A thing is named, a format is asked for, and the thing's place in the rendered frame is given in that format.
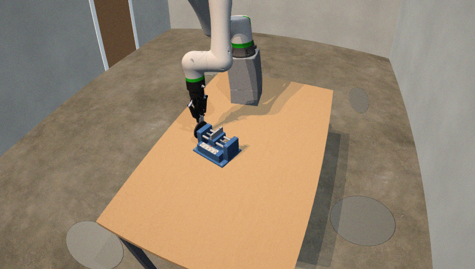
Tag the blue bench vise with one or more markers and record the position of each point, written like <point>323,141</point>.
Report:
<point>217,151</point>

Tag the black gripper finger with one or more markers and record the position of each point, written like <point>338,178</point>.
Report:
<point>203,106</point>
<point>195,111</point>

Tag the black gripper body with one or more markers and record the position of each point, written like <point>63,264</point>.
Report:
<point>197,95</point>

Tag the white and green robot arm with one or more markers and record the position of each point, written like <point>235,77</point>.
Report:
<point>225,30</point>

